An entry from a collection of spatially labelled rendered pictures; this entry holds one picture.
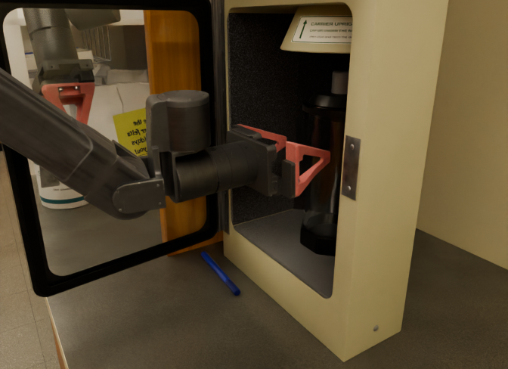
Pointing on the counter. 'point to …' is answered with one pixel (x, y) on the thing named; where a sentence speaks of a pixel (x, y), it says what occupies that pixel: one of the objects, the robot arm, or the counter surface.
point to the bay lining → (271, 97)
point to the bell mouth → (320, 29)
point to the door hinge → (220, 96)
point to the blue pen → (221, 274)
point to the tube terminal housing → (387, 62)
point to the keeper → (351, 166)
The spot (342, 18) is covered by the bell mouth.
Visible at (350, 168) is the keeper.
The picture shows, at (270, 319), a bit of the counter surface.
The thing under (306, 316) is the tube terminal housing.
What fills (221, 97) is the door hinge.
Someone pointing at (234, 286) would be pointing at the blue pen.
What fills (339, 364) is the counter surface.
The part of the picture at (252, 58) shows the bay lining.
